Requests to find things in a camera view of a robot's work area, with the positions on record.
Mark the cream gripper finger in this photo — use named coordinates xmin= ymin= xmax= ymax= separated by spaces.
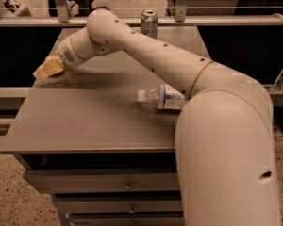
xmin=33 ymin=55 xmax=64 ymax=79

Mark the grey drawer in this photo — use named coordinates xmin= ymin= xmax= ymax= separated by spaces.
xmin=52 ymin=194 xmax=182 ymax=214
xmin=23 ymin=168 xmax=179 ymax=194
xmin=71 ymin=212 xmax=185 ymax=226

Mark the top grey drawer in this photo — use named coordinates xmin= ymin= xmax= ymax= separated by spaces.
xmin=23 ymin=168 xmax=179 ymax=194

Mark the clear plastic water bottle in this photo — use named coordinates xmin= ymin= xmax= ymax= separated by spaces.
xmin=137 ymin=84 xmax=187 ymax=110

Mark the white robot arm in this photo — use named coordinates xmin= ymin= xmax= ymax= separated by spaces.
xmin=34 ymin=9 xmax=281 ymax=226

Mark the grey drawer cabinet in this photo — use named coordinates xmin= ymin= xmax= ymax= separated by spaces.
xmin=0 ymin=26 xmax=211 ymax=226

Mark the green white soda can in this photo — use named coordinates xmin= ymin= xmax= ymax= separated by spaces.
xmin=141 ymin=9 xmax=158 ymax=39

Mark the bottom grey drawer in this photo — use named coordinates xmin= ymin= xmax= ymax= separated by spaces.
xmin=71 ymin=212 xmax=185 ymax=226

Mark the middle grey drawer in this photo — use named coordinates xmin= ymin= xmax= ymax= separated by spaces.
xmin=52 ymin=194 xmax=182 ymax=214

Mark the grey metal railing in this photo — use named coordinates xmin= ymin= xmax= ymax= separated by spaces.
xmin=0 ymin=0 xmax=283 ymax=28

